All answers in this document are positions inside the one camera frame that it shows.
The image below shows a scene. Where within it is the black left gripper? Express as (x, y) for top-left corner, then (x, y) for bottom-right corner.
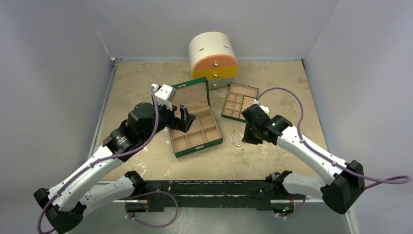
(141, 100), (195, 142)

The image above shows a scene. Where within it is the green jewelry box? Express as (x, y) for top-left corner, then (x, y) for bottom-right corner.
(167, 76), (224, 158)

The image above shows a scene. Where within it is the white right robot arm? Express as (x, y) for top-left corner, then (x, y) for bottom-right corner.
(242, 104), (365, 215)

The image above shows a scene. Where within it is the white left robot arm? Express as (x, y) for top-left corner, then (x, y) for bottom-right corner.
(34, 102), (197, 234)

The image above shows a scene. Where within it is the round pastel drawer cabinet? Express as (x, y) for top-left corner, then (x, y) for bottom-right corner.
(188, 32), (238, 89)

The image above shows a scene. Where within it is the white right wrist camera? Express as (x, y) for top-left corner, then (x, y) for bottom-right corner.
(253, 99), (270, 115)

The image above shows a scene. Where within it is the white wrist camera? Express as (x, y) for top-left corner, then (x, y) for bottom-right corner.
(151, 83), (176, 111)
(253, 99), (270, 115)

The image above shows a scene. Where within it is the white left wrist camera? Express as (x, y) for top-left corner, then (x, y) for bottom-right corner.
(151, 83), (176, 111)

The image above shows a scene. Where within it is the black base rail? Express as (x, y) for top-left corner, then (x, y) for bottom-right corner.
(125, 171), (303, 216)

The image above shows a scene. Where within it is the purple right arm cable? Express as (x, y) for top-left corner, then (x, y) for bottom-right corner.
(256, 87), (412, 190)

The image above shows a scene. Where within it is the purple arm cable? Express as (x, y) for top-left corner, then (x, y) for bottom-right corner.
(37, 85), (160, 234)
(256, 87), (412, 190)

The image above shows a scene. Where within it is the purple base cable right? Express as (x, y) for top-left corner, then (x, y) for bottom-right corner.
(276, 194), (308, 220)

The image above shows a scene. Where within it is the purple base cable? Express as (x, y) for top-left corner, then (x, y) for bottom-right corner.
(276, 194), (308, 220)
(124, 190), (179, 229)

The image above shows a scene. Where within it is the aluminium frame rail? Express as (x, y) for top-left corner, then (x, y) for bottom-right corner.
(87, 57), (122, 159)

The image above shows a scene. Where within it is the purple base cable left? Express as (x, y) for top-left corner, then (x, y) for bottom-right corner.
(124, 190), (179, 229)

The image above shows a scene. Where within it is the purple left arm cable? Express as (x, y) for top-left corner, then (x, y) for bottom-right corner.
(37, 85), (160, 234)

